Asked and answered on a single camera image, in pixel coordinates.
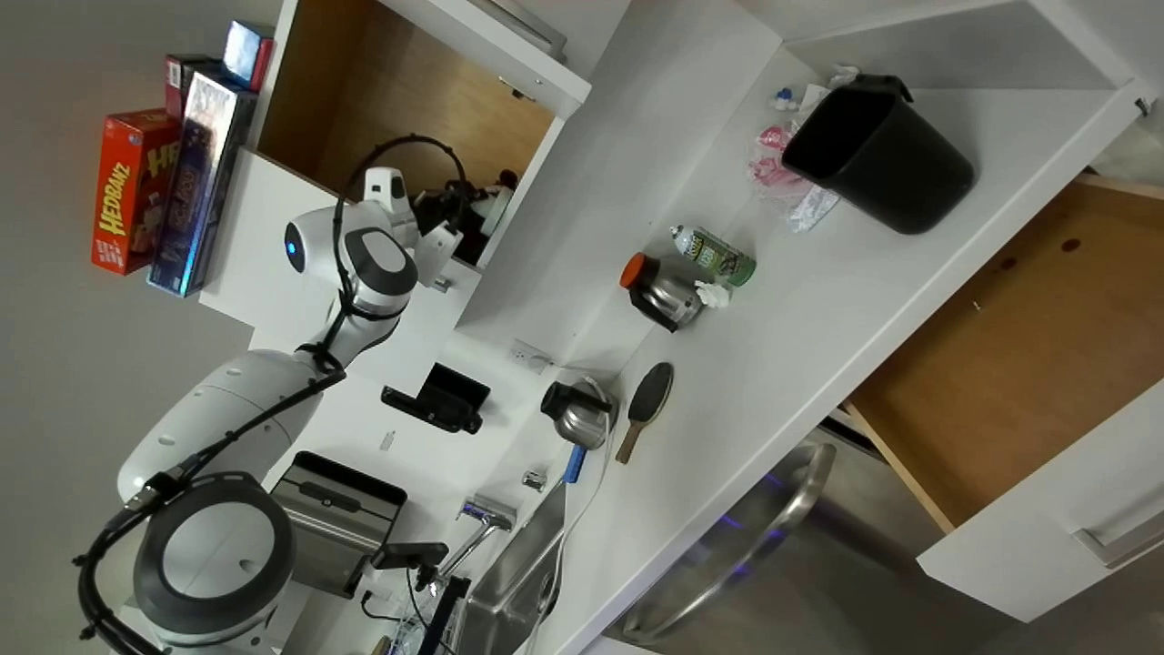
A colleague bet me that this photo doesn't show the green carton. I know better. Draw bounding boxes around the green carton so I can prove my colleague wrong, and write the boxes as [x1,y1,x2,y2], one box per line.
[670,223,764,296]

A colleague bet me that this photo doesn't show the silver cupboard door handle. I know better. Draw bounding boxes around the silver cupboard door handle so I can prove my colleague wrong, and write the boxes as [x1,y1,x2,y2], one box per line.
[468,0,573,67]

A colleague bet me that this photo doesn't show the black landfill bin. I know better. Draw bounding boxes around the black landfill bin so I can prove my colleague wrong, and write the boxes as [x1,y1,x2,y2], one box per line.
[778,72,977,239]

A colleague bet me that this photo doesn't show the pink sweetener packets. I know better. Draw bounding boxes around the pink sweetener packets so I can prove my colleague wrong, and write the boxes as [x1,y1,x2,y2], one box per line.
[750,118,812,193]

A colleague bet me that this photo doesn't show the steel coffee pot orange lid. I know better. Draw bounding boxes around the steel coffee pot orange lid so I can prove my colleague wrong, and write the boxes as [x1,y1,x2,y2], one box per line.
[619,246,708,335]

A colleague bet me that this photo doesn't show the red board game box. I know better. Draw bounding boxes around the red board game box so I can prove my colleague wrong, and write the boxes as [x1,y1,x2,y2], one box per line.
[86,105,184,280]

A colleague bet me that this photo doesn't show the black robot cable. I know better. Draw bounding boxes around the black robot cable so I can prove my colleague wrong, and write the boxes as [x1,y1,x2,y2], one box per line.
[70,130,472,649]

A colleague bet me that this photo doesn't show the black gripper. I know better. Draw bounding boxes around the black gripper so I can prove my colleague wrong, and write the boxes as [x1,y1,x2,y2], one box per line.
[436,175,488,266]

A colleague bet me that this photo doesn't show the dark red game box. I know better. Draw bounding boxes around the dark red game box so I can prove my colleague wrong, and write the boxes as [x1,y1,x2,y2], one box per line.
[159,52,234,124]

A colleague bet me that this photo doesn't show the blue purple board game box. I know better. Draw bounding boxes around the blue purple board game box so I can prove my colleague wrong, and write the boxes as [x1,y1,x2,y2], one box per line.
[142,69,258,302]

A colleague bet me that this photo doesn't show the blue white game box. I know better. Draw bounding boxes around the blue white game box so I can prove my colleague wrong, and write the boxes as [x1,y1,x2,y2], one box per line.
[219,14,276,95]

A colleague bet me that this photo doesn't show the grey controller box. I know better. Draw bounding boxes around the grey controller box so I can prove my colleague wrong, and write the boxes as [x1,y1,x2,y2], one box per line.
[265,449,412,601]

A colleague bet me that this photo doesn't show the wooden drawer with white front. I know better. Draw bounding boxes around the wooden drawer with white front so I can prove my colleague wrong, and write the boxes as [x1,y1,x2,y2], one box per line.
[838,175,1164,625]

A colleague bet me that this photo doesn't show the grey metal stand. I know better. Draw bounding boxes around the grey metal stand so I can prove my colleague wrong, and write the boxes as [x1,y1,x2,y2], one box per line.
[448,472,573,655]

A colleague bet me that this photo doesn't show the small white creamer cups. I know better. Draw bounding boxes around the small white creamer cups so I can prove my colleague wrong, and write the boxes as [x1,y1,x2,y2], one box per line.
[770,63,867,121]

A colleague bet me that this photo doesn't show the white cupboard door with handle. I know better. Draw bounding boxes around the white cupboard door with handle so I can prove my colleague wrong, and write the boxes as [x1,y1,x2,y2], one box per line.
[372,0,595,121]

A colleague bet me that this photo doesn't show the white paper packet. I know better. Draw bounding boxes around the white paper packet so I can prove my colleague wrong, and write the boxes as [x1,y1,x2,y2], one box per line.
[784,185,843,237]

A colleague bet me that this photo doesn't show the steel coffee pot black lid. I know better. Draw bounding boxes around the steel coffee pot black lid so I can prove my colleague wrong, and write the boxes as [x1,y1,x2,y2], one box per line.
[538,376,619,456]

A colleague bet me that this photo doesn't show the silver drawer handle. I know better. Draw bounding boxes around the silver drawer handle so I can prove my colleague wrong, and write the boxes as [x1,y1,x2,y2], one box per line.
[1078,482,1164,573]

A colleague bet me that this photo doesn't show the cupboard with wooden interior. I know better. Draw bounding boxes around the cupboard with wooden interior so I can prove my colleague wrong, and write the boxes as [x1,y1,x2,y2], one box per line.
[248,0,573,276]

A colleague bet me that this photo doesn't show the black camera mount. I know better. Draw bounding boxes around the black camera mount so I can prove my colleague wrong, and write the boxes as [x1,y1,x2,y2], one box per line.
[378,362,496,437]

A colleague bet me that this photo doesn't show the stainless steel dishwasher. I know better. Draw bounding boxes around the stainless steel dishwasher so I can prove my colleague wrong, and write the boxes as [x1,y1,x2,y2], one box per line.
[599,424,1016,655]

